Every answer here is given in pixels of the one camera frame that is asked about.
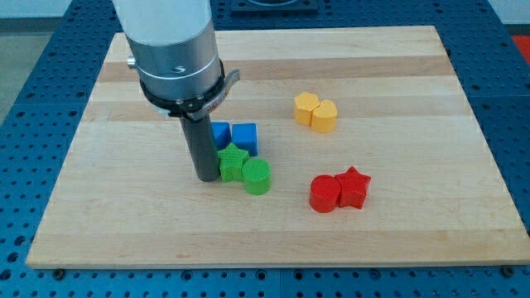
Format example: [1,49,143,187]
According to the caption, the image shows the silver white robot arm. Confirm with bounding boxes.
[113,0,239,121]

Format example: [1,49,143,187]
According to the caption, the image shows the green circle block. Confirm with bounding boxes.
[242,158,271,195]

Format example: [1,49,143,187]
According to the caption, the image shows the green star block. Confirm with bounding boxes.
[218,143,250,183]

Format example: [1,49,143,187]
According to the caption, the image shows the red circle block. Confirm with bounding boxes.
[309,175,341,213]

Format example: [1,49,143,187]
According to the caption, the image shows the red star block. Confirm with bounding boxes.
[335,166,371,209]

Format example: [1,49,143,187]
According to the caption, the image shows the blue cube block right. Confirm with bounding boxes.
[232,123,258,156]

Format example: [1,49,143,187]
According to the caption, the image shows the blue cube block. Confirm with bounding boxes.
[211,122,231,151]
[232,123,258,156]

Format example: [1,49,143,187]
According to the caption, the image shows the blue cube block left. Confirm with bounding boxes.
[211,122,231,151]

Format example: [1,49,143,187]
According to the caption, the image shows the yellow hexagon block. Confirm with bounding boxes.
[293,92,320,126]

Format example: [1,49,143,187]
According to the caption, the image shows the yellow heart block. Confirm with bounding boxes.
[311,99,338,133]

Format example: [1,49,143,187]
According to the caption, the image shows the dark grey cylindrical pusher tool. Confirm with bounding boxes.
[180,116,220,182]

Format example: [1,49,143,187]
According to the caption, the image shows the wooden board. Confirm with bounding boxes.
[26,26,529,269]

